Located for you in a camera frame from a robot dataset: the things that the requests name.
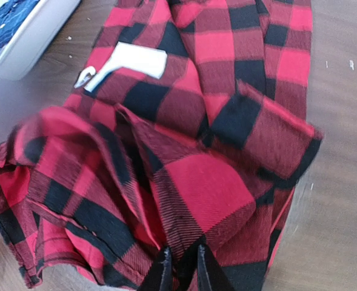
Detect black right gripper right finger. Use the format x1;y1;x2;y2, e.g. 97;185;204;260
197;244;234;291

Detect red black plaid shirt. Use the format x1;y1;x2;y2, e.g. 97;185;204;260
0;1;322;290

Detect white plastic basin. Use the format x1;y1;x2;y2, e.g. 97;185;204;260
0;1;81;81

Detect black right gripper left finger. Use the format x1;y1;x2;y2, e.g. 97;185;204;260
137;247;173;291

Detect blue plaid shirt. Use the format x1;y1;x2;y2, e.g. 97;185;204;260
0;0;39;50

